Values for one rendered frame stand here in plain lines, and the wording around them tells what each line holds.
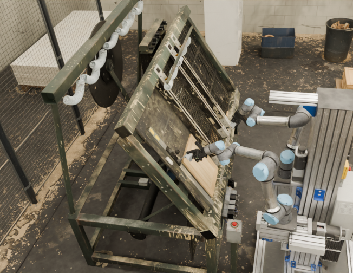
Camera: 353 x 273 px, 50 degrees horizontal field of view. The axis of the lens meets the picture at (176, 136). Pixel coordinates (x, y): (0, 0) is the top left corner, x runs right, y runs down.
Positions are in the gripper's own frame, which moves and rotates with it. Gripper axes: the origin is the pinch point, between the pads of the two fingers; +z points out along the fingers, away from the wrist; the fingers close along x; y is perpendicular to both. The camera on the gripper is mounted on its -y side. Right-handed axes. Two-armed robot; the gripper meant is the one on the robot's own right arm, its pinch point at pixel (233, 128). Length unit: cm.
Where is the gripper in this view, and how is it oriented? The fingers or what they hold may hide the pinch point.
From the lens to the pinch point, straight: 350.7
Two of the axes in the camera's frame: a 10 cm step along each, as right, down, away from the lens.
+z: -3.7, 6.4, 6.8
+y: -8.9, -4.4, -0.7
